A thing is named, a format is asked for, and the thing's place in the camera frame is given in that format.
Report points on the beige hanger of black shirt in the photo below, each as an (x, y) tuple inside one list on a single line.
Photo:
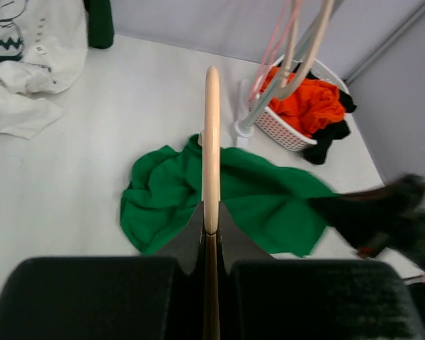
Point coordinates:
[(306, 49)]

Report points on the white perforated basket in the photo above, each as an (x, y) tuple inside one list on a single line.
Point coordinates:
[(283, 133)]

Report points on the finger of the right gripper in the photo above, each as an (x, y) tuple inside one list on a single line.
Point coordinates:
[(388, 217)]

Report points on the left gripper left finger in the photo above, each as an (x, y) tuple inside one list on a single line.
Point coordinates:
[(131, 297)]

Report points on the metal clothes rack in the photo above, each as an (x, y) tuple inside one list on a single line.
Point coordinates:
[(248, 112)]

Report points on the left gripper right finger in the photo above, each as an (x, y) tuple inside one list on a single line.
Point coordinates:
[(262, 297)]

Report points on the beige hanger of green shirt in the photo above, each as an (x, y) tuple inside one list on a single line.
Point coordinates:
[(210, 142)]

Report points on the green t shirt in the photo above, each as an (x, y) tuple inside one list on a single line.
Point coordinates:
[(267, 202)]

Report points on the black t shirt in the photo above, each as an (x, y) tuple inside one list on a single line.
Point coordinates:
[(337, 131)]

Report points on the orange t shirt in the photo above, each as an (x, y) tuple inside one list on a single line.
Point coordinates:
[(313, 106)]

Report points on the white green raglan shirt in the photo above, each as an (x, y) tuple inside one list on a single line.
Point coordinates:
[(43, 49)]

